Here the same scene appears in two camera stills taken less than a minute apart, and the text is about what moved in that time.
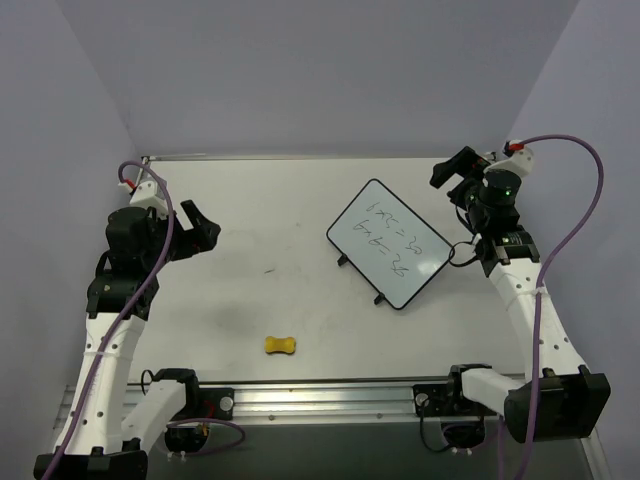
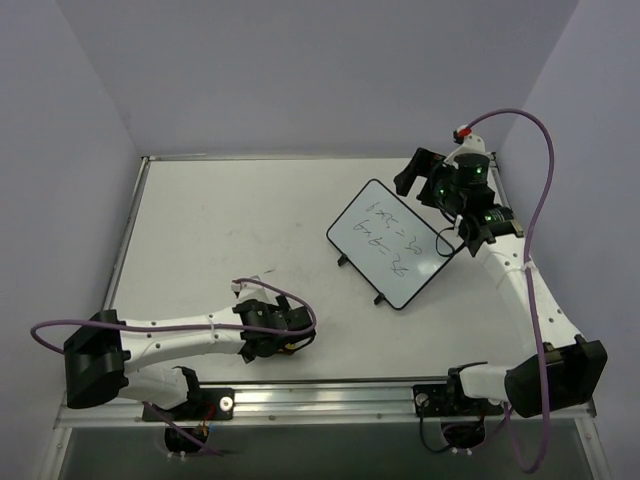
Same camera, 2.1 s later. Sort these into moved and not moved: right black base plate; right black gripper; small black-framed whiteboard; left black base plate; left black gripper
Moved: left black gripper; right black gripper
Not moved: small black-framed whiteboard; left black base plate; right black base plate
